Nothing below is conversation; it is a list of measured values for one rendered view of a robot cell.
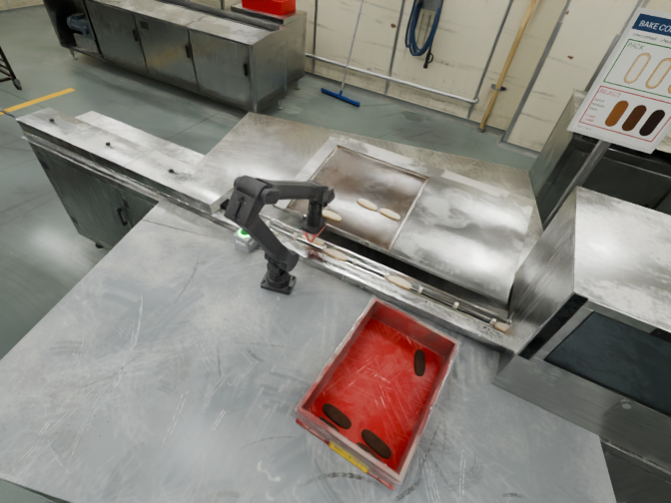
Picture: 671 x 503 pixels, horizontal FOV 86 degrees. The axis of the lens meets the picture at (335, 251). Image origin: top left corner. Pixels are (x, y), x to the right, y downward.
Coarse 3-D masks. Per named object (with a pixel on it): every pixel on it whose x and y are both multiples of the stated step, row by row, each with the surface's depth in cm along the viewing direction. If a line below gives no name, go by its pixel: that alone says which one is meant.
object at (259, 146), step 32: (256, 128) 223; (288, 128) 227; (320, 128) 231; (224, 160) 195; (256, 160) 198; (288, 160) 201; (416, 160) 215; (448, 160) 219; (512, 192) 201; (160, 224) 156; (192, 224) 158; (288, 224) 164; (384, 256) 155; (448, 288) 146
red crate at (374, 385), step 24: (360, 336) 126; (384, 336) 127; (360, 360) 119; (384, 360) 120; (408, 360) 121; (432, 360) 122; (336, 384) 113; (360, 384) 113; (384, 384) 114; (408, 384) 115; (432, 384) 116; (312, 408) 107; (360, 408) 108; (384, 408) 109; (408, 408) 110; (312, 432) 101; (360, 432) 103; (384, 432) 104; (408, 432) 105
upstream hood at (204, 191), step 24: (24, 120) 185; (48, 120) 187; (72, 120) 189; (72, 144) 174; (96, 144) 176; (120, 144) 178; (120, 168) 167; (144, 168) 166; (168, 168) 168; (192, 168) 170; (168, 192) 162; (192, 192) 157; (216, 192) 159
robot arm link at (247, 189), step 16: (240, 192) 96; (256, 192) 94; (240, 208) 97; (256, 208) 96; (240, 224) 96; (256, 224) 101; (256, 240) 108; (272, 240) 114; (272, 256) 124; (288, 256) 124
